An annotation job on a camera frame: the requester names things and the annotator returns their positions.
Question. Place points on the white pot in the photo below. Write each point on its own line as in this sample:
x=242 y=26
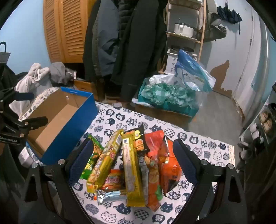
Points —
x=183 y=30

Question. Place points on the metal shoe rack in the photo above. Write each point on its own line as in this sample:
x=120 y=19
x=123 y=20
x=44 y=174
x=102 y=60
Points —
x=258 y=137

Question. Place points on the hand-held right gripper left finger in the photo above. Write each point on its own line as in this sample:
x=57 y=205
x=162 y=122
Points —
x=80 y=160

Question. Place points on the dark blue umbrella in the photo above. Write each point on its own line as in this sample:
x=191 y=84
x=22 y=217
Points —
x=230 y=15

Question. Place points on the black hanging coat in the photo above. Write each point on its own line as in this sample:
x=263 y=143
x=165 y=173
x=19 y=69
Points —
x=142 y=53

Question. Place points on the orange snack bag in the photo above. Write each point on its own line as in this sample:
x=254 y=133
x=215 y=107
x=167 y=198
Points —
x=170 y=170

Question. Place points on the black snack packet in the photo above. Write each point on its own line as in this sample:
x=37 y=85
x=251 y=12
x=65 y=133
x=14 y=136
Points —
x=140 y=140

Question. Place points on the blue cardboard box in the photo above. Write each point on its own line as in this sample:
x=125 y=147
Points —
x=58 y=120

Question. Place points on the teal storage box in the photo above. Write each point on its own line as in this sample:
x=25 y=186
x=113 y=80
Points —
x=183 y=111

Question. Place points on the cat print tablecloth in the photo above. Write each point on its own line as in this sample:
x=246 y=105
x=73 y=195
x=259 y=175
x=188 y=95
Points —
x=194 y=137

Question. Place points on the white door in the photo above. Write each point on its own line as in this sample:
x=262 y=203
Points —
x=248 y=64

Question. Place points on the white plastic bag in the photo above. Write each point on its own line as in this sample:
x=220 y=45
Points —
x=161 y=79

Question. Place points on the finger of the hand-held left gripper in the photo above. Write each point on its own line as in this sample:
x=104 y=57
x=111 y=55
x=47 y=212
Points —
x=19 y=94
x=32 y=122

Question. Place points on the grey hanging jacket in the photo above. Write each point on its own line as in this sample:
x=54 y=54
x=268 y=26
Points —
x=105 y=43

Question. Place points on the olive hanging bag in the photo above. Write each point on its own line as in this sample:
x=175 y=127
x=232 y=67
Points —
x=215 y=30

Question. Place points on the white shoe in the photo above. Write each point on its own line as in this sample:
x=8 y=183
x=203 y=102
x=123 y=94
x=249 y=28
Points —
x=254 y=128
x=258 y=137

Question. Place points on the long yellow snack packet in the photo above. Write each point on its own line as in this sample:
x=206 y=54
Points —
x=105 y=159

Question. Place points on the dark hanging jacket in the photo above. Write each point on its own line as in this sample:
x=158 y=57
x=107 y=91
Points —
x=89 y=53

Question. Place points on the red packet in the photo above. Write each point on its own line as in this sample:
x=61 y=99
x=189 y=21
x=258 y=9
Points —
x=153 y=140

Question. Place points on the small orange snack packet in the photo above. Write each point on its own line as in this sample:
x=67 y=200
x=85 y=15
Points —
x=115 y=179

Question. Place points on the large brown cardboard box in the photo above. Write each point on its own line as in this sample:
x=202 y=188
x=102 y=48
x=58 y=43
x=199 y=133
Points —
x=159 y=115

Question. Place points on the beige shoe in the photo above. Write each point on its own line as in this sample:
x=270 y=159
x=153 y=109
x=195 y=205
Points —
x=264 y=117
x=269 y=127

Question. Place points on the grey cloth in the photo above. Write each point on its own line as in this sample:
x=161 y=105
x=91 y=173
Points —
x=58 y=73

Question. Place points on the long gold biscuit packet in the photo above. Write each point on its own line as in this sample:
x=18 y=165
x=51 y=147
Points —
x=131 y=172

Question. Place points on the white storage box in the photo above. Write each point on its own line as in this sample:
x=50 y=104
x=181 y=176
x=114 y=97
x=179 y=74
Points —
x=171 y=62

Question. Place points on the dark cloth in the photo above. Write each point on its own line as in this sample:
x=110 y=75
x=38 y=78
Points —
x=6 y=75

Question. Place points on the green snack packet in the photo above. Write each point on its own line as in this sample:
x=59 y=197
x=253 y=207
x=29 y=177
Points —
x=89 y=165

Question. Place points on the white fleece robe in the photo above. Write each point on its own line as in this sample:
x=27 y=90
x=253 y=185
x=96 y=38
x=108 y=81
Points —
x=25 y=86

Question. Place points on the silver wafer bar packet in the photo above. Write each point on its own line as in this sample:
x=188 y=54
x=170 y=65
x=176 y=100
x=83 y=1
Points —
x=110 y=195

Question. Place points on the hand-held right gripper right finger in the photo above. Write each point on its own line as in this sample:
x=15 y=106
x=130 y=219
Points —
x=185 y=160

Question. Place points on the wooden louvred cabinet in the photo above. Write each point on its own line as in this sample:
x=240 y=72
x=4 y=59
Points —
x=64 y=32

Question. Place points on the wooden shelf rack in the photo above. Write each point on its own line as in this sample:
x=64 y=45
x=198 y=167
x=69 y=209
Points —
x=183 y=37

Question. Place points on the blue plastic bag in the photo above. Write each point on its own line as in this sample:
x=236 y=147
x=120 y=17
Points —
x=189 y=71

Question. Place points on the silver and orange chip packet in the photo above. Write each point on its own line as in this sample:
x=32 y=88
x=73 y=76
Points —
x=153 y=178

